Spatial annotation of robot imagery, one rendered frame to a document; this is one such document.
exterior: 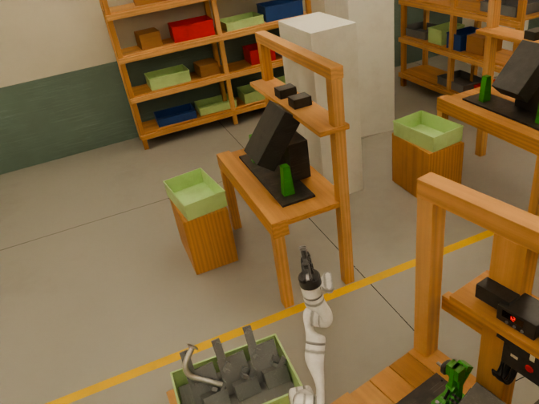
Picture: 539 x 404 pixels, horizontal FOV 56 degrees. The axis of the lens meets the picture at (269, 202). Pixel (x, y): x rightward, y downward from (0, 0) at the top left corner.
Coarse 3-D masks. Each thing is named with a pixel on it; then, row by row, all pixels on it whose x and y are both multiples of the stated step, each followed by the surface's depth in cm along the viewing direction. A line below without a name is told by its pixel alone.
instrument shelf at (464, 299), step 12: (480, 276) 219; (468, 288) 214; (456, 300) 209; (468, 300) 208; (480, 300) 207; (468, 312) 206; (480, 312) 202; (492, 312) 201; (492, 324) 197; (504, 324) 195; (504, 336) 194; (516, 336) 189; (528, 348) 186
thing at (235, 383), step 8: (216, 344) 261; (216, 352) 263; (240, 352) 267; (224, 360) 264; (232, 360) 266; (240, 360) 267; (232, 368) 266; (240, 368) 267; (224, 376) 265; (232, 376) 266; (240, 376) 268; (256, 376) 265; (232, 384) 265; (240, 384) 262; (248, 384) 263; (256, 384) 265; (232, 392) 266; (240, 392) 262; (248, 392) 264; (256, 392) 265; (240, 400) 262
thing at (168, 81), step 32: (160, 0) 691; (192, 0) 696; (288, 0) 795; (192, 32) 724; (224, 32) 740; (224, 64) 757; (256, 64) 783; (128, 96) 768; (160, 96) 739; (224, 96) 826; (256, 96) 807; (160, 128) 766
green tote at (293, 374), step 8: (272, 336) 284; (280, 344) 278; (224, 352) 278; (232, 352) 279; (248, 352) 283; (280, 352) 281; (208, 360) 275; (216, 360) 277; (248, 360) 286; (288, 360) 267; (216, 368) 280; (288, 368) 272; (176, 376) 273; (184, 376) 275; (296, 376) 258; (176, 384) 275; (184, 384) 277; (296, 384) 263; (176, 392) 259; (176, 400) 255; (272, 400) 248; (280, 400) 248; (288, 400) 251
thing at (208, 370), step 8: (184, 352) 259; (192, 368) 260; (200, 368) 262; (208, 368) 263; (208, 376) 263; (216, 376) 265; (200, 384) 262; (192, 392) 261; (200, 392) 262; (208, 392) 263; (216, 392) 260; (224, 392) 261; (200, 400) 262; (208, 400) 258; (216, 400) 259; (224, 400) 261
